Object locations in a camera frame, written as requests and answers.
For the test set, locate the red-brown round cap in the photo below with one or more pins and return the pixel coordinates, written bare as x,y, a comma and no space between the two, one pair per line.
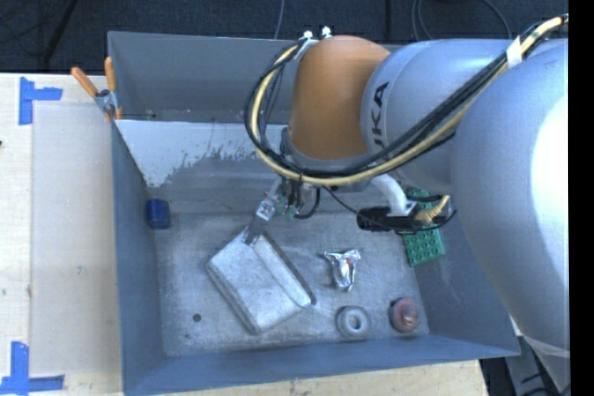
404,315

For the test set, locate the green studded flat plate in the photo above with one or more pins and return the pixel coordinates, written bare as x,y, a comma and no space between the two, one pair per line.
423,246

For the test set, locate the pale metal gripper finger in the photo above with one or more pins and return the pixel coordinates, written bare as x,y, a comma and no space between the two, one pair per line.
264,211

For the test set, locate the small blue block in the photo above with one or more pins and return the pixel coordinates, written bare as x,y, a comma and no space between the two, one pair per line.
158,213

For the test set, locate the crumpled silver foil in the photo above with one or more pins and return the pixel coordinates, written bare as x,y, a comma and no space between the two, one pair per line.
344,268

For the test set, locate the pale flat board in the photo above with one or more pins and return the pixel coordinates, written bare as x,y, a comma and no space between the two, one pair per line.
74,222

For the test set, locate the grey metal bin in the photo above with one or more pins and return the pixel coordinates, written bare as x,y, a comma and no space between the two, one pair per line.
185,208

